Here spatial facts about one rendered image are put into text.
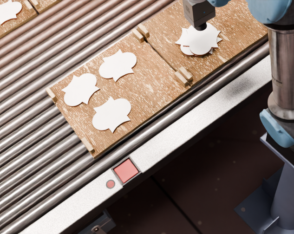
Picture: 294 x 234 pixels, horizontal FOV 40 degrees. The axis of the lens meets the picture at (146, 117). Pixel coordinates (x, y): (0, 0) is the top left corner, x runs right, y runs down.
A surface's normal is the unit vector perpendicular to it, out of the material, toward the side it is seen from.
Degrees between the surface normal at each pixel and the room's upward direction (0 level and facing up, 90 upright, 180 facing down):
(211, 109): 0
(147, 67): 0
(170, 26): 0
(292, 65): 79
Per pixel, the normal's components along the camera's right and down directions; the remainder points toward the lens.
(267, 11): -0.93, 0.36
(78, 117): -0.18, -0.48
